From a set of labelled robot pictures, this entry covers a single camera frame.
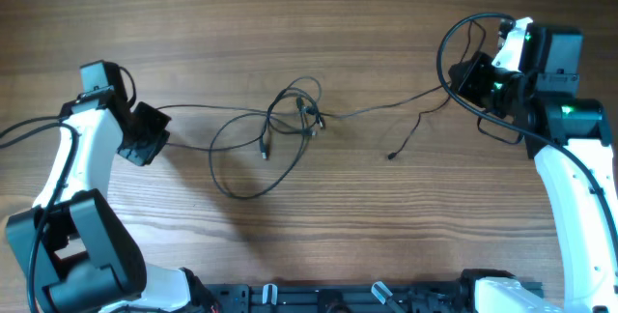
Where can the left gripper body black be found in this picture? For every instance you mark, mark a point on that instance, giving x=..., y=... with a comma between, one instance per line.
x=144, y=137

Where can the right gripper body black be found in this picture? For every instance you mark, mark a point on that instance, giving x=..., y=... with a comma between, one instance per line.
x=472, y=81

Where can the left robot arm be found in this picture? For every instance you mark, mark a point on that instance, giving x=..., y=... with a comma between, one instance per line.
x=75, y=253

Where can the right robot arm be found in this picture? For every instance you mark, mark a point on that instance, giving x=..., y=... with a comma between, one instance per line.
x=589, y=261

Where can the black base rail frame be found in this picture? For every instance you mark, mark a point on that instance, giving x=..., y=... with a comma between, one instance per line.
x=419, y=297

